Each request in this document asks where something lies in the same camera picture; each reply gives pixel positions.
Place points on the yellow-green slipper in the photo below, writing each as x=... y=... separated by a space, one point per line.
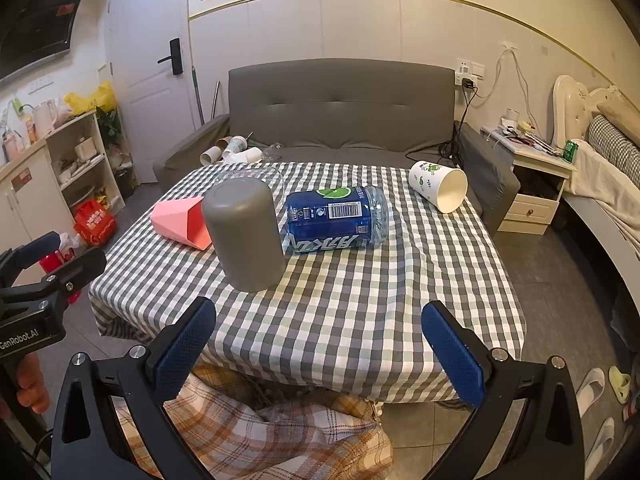
x=620 y=385

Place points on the paper cup with lid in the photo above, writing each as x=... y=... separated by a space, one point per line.
x=234 y=145

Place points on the beige kitchen cabinet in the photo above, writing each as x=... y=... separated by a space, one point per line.
x=30 y=185

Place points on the white door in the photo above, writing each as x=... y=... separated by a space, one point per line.
x=145 y=35

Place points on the cream bed headboard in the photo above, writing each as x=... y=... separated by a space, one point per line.
x=572 y=105

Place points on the pink jug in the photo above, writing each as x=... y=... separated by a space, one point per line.
x=45 y=115

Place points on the grey checkered tablecloth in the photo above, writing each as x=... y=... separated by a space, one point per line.
x=325 y=305

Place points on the red bucket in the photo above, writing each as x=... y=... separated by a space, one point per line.
x=52 y=264

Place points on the cream nightstand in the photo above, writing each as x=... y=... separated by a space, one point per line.
x=532 y=180

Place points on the green plant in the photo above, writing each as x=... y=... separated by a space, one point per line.
x=110 y=127

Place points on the beige pillow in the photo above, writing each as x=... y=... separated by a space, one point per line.
x=620 y=110

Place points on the white slipper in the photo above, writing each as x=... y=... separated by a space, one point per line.
x=599 y=442
x=590 y=391

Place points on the person's left hand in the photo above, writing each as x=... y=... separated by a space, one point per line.
x=31 y=385

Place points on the yellow plastic bag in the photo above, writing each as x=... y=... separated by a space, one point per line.
x=90 y=100

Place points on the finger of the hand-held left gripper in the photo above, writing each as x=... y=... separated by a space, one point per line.
x=35 y=246
x=75 y=266

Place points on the red shopping bag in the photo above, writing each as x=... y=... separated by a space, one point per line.
x=95 y=222

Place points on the green drink can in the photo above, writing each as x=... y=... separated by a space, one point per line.
x=570 y=151

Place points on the wall power socket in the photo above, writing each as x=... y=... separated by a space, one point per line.
x=470 y=71

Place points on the grey checked pillow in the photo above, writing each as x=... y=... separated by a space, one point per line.
x=612 y=145

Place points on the plain paper cup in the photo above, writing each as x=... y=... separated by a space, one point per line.
x=211 y=156

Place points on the pink plastic cup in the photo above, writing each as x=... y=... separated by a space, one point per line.
x=175 y=222

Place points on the blue-labelled plastic bottle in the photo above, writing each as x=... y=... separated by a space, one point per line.
x=330 y=222

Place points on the black range hood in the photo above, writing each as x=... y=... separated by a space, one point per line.
x=35 y=25

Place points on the grey plastic cup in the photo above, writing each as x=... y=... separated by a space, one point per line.
x=245 y=235

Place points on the grey fabric sofa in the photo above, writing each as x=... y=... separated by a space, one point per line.
x=340 y=110

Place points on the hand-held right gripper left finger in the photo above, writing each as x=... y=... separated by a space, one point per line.
x=184 y=346

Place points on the white bed blanket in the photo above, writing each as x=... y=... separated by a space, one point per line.
x=600 y=175

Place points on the plaid brown blanket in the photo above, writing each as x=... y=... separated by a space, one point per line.
x=280 y=435

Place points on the white paper cup green print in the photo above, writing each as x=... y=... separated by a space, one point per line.
x=430 y=180

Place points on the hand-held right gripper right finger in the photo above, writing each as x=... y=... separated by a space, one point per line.
x=452 y=351

